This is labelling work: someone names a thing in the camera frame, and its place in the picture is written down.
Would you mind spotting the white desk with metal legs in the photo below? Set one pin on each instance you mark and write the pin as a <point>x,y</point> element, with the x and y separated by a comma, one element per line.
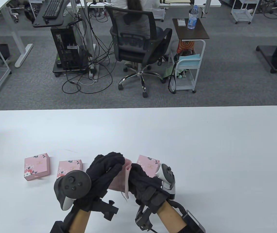
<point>87,24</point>

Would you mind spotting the person's left forearm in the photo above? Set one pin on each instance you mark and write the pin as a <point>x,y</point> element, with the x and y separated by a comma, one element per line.
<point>80,222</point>

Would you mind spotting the brown side table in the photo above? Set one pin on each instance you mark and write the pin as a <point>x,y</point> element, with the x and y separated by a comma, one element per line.
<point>191,34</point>

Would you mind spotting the pink floral jewelry box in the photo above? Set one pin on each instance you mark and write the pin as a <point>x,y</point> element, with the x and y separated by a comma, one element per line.
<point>68,167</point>
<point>37,166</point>
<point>149,165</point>

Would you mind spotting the black keyboard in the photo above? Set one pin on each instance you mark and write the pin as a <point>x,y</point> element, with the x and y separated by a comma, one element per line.
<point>52,9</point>

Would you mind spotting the black computer tower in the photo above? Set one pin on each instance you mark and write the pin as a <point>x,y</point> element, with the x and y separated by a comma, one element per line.
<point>65,46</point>

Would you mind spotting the green bag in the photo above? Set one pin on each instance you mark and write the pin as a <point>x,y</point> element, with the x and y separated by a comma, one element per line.
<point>170,71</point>

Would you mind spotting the person's right forearm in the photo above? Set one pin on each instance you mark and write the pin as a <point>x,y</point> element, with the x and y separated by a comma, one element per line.
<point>171,216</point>

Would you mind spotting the white chair base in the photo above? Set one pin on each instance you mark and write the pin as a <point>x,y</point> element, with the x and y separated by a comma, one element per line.
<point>14,17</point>

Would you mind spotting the black labelled wrist sensor box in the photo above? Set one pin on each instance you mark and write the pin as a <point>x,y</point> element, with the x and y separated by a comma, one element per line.
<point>194,222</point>

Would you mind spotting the black VR controller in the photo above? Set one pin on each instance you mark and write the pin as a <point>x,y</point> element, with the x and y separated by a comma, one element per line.
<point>167,174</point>
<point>72,184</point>

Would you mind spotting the black mesh office chair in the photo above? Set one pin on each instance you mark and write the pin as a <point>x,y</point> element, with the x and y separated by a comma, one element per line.
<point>138,55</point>

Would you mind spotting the white smartphone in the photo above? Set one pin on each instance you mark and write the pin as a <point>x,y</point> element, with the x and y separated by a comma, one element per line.
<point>181,22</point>

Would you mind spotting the grey power strip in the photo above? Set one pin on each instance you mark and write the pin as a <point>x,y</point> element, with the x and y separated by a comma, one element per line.
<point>92,71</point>

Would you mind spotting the light blue folder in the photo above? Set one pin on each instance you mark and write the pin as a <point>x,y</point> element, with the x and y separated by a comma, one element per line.
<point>189,60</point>

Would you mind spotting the black backpack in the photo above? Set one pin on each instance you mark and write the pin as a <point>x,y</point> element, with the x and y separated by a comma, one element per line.
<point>30,14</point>

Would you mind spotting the person's left hand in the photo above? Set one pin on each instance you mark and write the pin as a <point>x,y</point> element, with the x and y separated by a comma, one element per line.
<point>104,170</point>

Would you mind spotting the person's right hand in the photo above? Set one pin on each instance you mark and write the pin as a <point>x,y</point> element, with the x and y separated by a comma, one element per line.
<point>140,182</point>

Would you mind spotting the orange patterned bag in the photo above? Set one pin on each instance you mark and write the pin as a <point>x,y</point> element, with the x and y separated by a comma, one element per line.
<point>185,46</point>

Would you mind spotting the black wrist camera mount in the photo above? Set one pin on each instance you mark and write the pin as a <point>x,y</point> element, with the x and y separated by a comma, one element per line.
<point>143,218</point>
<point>106,208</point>

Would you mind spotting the black keyboard tray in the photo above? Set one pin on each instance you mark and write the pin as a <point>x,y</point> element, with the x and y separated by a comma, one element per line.
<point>55,23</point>

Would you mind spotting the black wheeled computer platform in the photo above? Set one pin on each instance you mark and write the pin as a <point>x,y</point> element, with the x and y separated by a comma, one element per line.
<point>68,70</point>

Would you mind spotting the clear water bottle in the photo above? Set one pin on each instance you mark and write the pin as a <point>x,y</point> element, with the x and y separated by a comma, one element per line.
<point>192,20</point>

